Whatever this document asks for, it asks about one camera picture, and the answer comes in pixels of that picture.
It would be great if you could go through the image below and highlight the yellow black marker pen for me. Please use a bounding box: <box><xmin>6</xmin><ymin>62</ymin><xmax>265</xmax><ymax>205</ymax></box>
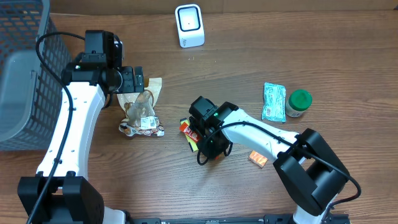
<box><xmin>180</xmin><ymin>118</ymin><xmax>198</xmax><ymax>152</ymax></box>

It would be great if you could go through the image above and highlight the brown cookie snack bag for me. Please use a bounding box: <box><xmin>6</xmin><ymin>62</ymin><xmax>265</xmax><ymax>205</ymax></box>
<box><xmin>117</xmin><ymin>78</ymin><xmax>165</xmax><ymax>137</ymax></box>

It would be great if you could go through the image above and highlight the red snack bar wrapper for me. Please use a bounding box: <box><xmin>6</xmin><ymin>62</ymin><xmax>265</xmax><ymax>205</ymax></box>
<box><xmin>179</xmin><ymin>119</ymin><xmax>200</xmax><ymax>143</ymax></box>

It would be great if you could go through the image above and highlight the orange Kleenex tissue pack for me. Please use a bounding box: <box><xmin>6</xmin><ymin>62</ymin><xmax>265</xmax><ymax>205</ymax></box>
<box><xmin>249</xmin><ymin>151</ymin><xmax>268</xmax><ymax>168</ymax></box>

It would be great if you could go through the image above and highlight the teal wet wipes pack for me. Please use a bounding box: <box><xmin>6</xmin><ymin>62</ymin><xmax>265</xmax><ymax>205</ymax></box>
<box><xmin>262</xmin><ymin>82</ymin><xmax>286</xmax><ymax>123</ymax></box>

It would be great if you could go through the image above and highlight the green lid glass jar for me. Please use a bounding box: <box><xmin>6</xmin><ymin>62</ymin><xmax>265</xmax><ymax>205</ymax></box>
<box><xmin>285</xmin><ymin>90</ymin><xmax>313</xmax><ymax>118</ymax></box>

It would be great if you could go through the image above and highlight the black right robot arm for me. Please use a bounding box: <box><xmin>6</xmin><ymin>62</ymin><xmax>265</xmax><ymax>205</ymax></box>
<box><xmin>189</xmin><ymin>96</ymin><xmax>349</xmax><ymax>223</ymax></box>

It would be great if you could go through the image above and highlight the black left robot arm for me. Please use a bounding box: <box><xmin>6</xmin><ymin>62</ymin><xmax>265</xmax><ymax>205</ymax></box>
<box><xmin>17</xmin><ymin>30</ymin><xmax>144</xmax><ymax>223</ymax></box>

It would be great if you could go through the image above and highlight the white barcode scanner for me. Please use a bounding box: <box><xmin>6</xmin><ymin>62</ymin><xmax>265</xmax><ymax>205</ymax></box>
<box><xmin>175</xmin><ymin>4</ymin><xmax>205</xmax><ymax>49</ymax></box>

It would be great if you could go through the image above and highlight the grey plastic mesh basket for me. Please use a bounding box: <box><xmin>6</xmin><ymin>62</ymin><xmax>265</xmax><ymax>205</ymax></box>
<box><xmin>1</xmin><ymin>0</ymin><xmax>71</xmax><ymax>151</ymax></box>

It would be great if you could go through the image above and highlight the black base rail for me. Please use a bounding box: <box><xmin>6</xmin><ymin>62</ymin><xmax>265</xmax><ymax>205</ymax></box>
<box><xmin>124</xmin><ymin>212</ymin><xmax>351</xmax><ymax>224</ymax></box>

